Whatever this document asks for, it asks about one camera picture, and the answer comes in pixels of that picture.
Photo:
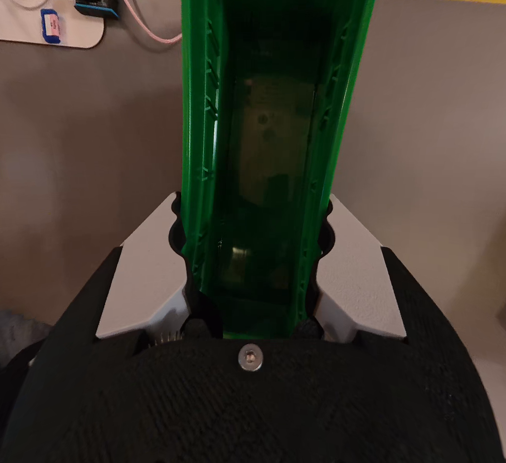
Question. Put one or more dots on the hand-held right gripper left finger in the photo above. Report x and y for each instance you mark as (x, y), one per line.
(138, 285)

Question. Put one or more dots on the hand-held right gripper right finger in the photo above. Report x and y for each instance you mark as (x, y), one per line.
(355, 285)

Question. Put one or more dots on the green plastic bin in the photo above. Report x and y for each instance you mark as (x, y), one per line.
(276, 134)

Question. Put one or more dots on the blue memory card case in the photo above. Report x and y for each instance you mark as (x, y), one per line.
(51, 27)

